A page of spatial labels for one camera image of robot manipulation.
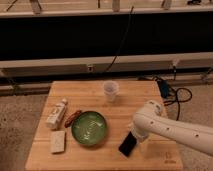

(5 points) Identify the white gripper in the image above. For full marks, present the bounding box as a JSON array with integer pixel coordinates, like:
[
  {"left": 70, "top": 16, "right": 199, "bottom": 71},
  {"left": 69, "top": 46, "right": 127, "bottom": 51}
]
[{"left": 128, "top": 123, "right": 149, "bottom": 142}]

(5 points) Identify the black eraser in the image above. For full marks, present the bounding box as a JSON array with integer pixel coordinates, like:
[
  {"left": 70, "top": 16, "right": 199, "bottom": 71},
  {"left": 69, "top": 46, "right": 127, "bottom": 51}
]
[{"left": 119, "top": 132, "right": 137, "bottom": 157}]

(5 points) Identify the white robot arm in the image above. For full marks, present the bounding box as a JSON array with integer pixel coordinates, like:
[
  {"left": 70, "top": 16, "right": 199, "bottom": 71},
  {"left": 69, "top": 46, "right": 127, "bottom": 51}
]
[{"left": 131, "top": 100, "right": 213, "bottom": 156}]

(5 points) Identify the green bowl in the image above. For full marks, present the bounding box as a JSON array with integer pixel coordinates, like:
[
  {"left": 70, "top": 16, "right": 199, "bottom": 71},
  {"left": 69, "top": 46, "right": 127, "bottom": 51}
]
[{"left": 71, "top": 111, "right": 108, "bottom": 146}]

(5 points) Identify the red brown marker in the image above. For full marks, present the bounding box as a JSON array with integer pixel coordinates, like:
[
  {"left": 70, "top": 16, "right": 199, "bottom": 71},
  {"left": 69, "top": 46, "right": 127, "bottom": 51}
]
[{"left": 64, "top": 110, "right": 82, "bottom": 128}]

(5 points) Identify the white rectangular sponge block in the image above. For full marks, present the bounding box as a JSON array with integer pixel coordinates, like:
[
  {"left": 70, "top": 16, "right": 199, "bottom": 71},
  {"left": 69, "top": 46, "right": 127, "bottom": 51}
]
[{"left": 50, "top": 131, "right": 66, "bottom": 153}]

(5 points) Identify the white plastic bottle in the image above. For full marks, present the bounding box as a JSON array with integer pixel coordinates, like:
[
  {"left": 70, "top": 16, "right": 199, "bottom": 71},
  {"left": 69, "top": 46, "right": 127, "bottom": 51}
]
[{"left": 46, "top": 98, "right": 68, "bottom": 130}]

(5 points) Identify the black floor cable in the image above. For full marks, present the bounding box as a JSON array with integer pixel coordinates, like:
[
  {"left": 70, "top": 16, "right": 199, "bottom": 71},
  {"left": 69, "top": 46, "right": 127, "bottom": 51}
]
[{"left": 138, "top": 75, "right": 193, "bottom": 121}]

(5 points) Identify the white wall rail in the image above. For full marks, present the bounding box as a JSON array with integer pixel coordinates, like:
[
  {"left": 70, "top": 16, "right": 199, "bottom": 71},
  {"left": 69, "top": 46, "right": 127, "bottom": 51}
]
[{"left": 0, "top": 52, "right": 213, "bottom": 77}]

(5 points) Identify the black hanging cable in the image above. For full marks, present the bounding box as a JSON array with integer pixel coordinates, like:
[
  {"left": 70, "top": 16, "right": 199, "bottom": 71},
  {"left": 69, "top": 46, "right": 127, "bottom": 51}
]
[{"left": 101, "top": 5, "right": 135, "bottom": 74}]

